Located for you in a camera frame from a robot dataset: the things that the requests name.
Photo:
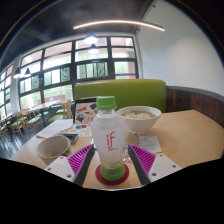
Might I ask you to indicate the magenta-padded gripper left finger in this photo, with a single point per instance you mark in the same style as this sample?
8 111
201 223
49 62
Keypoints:
79 160

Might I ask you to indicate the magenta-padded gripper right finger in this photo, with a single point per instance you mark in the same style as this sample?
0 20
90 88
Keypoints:
146 160

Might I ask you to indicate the clear green-capped drink bottle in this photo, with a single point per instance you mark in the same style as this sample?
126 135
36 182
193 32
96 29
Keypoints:
108 133

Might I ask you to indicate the small white receipt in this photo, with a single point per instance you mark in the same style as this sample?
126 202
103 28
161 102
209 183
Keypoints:
150 144

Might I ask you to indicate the clear plastic wrapper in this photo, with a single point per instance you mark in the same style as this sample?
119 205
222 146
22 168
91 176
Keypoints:
127 156

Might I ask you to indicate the flat round red coaster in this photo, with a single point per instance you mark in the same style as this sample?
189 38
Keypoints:
125 176

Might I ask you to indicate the beige swirl-patterned cup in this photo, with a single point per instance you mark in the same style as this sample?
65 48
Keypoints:
53 148

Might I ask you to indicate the printed picture menu sheet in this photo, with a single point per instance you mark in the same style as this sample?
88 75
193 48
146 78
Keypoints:
85 131

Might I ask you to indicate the small blue-capped object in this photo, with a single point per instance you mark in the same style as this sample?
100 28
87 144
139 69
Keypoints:
81 127

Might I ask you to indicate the white ceramic bowl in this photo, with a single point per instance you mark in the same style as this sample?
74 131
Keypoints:
141 121

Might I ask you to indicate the white paper sheet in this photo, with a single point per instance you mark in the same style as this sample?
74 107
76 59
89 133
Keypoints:
53 128

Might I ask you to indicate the black-framed picture menu stand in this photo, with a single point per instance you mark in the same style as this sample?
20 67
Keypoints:
83 111

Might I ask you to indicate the wooden background table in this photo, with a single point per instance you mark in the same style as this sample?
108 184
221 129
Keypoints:
46 106

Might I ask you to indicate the group of wooden chairs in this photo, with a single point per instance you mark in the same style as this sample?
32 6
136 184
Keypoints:
26 120

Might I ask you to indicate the green upholstered bench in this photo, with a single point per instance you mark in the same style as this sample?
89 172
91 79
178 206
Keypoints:
133 91

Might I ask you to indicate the group of pendant lamps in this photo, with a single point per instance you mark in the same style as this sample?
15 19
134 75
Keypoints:
90 39

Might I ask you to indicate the long curved ceiling light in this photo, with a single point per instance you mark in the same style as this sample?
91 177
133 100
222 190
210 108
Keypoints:
120 22

